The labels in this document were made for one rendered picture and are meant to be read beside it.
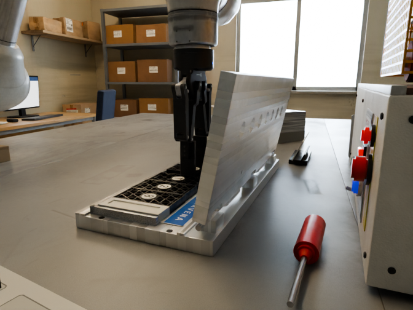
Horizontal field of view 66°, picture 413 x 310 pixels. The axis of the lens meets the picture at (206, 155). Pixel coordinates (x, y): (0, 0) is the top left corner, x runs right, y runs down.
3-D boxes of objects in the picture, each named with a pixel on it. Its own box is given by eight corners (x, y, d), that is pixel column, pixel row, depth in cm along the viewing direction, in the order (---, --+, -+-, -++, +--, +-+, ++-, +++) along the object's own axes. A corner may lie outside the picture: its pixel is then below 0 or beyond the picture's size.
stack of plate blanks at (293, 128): (212, 129, 140) (212, 105, 138) (236, 127, 147) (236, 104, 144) (278, 143, 107) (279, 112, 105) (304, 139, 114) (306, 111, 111)
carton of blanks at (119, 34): (106, 45, 424) (104, 25, 418) (114, 47, 442) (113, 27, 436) (133, 44, 410) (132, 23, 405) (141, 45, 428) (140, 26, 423)
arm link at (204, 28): (157, 11, 55) (158, 48, 56) (206, 7, 51) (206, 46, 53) (181, 21, 63) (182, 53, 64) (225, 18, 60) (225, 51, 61)
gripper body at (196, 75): (185, 51, 64) (185, 98, 66) (163, 47, 56) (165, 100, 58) (220, 50, 61) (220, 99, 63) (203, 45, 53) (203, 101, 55)
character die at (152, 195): (131, 194, 53) (131, 187, 52) (185, 202, 49) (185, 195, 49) (112, 204, 48) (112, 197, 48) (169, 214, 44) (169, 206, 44)
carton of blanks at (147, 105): (139, 117, 431) (138, 98, 425) (145, 116, 447) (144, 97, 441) (168, 118, 420) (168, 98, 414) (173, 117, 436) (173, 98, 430)
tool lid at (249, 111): (286, 77, 72) (294, 78, 72) (266, 155, 78) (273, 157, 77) (220, 70, 33) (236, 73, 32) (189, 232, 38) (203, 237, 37)
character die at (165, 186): (147, 185, 57) (147, 178, 57) (197, 192, 53) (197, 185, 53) (131, 194, 53) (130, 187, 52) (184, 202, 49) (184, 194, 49)
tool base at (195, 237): (200, 159, 85) (200, 146, 84) (278, 167, 77) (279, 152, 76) (76, 227, 45) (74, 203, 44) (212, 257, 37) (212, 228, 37)
